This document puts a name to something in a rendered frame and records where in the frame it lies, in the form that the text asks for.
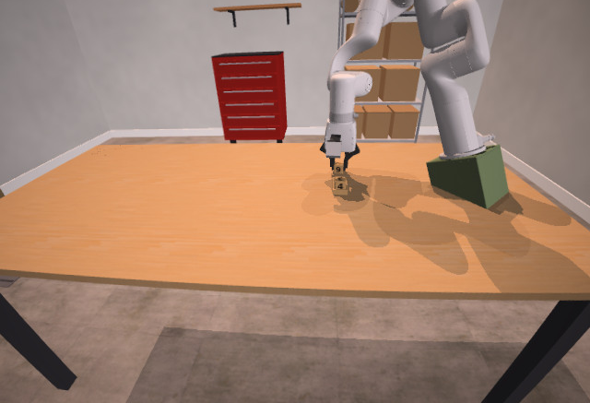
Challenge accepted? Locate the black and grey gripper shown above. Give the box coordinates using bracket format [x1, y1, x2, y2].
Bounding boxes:
[320, 119, 360, 171]

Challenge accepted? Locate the wooden tray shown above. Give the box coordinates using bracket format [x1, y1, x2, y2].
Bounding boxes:
[333, 177, 348, 195]

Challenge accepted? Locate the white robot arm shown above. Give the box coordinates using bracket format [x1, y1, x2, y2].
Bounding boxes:
[327, 0, 495, 160]

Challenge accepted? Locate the tan number cube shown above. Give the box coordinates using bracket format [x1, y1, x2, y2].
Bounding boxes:
[334, 161, 344, 174]
[335, 177, 346, 189]

